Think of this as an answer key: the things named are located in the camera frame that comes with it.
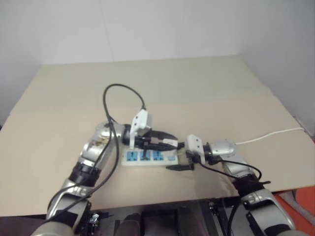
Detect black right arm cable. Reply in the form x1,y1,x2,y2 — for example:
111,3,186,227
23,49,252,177
194,158,272,236

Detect white power strip blue sockets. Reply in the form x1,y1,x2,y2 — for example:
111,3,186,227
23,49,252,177
121,148,184,168

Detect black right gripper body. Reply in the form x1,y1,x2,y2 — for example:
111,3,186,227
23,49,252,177
184,149,198,171

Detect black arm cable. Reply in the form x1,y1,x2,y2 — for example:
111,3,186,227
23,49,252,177
194,158,272,236
48,84,148,223

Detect white power strip cord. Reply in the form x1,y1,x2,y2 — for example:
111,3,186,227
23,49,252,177
235,127,305,145

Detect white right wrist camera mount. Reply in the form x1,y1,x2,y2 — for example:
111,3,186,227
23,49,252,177
185,134,206,163

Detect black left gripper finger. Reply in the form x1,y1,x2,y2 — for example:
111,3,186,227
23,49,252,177
147,129,176,140
147,144,178,151

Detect black table frame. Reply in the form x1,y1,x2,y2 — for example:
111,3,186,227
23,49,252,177
208,195,241,236

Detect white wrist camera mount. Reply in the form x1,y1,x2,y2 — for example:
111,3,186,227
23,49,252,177
128,110,153,148
185,134,206,163

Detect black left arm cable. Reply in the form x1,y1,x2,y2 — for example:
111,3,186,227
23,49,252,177
48,84,148,223

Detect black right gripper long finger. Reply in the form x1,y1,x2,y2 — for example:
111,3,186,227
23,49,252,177
165,165,195,171

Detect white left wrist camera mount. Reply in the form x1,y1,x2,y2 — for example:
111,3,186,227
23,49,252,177
128,110,153,148

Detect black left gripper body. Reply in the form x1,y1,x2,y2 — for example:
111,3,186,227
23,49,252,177
134,134,155,151

